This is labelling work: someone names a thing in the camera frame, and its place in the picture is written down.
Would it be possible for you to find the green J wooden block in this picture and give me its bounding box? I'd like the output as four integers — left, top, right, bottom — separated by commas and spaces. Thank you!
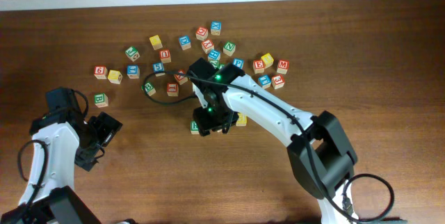
125, 46, 140, 62

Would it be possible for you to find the yellow W wooden block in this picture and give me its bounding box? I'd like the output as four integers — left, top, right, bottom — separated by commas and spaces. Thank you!
107, 70, 123, 84

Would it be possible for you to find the blue D wooden block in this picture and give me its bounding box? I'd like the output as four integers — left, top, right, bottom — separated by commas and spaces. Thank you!
179, 35, 191, 50

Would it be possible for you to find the blue H wooden block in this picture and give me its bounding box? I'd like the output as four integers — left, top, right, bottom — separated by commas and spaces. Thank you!
207, 49, 221, 61

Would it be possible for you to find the red E wooden block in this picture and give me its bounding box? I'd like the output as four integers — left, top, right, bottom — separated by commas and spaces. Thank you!
252, 60, 265, 74

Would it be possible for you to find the blue I wooden block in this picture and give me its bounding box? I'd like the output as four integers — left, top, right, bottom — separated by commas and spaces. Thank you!
127, 65, 140, 79

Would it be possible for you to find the red Q wooden block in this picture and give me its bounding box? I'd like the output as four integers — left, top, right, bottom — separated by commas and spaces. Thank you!
195, 26, 209, 41

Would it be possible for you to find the red U wooden block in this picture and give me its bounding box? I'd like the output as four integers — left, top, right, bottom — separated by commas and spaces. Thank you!
159, 49, 171, 63

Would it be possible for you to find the red 3 wooden block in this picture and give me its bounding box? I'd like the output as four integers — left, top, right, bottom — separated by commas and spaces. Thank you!
271, 74, 285, 89

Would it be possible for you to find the green R wooden block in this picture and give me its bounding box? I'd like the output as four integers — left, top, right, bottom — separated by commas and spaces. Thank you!
190, 121, 200, 135

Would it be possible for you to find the green N wooden block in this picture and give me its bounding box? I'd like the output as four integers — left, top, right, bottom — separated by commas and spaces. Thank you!
222, 41, 236, 56

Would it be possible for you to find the blue 5 wooden block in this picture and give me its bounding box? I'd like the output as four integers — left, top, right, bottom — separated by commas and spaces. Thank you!
152, 63, 165, 77

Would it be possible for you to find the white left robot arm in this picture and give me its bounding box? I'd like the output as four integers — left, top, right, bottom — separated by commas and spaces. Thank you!
1, 87, 122, 223

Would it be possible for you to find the green Z wooden block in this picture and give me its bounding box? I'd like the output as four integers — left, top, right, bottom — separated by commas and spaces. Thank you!
209, 60, 220, 69

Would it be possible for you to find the blue E wooden block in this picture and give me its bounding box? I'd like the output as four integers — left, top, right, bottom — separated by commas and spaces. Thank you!
258, 74, 272, 89

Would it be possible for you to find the blue P wooden block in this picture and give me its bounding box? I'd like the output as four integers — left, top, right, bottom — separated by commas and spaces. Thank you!
233, 58, 244, 69

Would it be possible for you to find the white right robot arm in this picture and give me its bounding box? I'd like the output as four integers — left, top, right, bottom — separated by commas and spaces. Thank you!
187, 58, 358, 223

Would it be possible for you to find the yellow top wooden block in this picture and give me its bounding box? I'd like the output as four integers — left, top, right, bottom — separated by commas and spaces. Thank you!
149, 35, 163, 50

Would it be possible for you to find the red K wooden block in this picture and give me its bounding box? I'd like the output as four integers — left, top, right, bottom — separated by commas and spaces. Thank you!
174, 70, 188, 85

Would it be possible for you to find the red 6 wooden block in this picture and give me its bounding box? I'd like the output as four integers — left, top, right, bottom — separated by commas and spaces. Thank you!
94, 65, 108, 79

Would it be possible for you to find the red M wooden block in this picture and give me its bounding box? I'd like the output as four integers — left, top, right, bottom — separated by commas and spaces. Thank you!
277, 60, 289, 74

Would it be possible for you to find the red I wooden block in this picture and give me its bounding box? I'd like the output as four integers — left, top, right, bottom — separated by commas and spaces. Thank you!
166, 83, 179, 97

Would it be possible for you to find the green B left block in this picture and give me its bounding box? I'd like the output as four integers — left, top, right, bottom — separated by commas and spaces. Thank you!
94, 93, 108, 108

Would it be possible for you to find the green B wooden block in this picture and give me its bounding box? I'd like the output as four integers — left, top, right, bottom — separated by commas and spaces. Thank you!
141, 81, 156, 97

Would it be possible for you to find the blue X wooden block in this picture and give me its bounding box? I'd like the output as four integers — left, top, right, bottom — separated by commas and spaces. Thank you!
210, 21, 222, 35

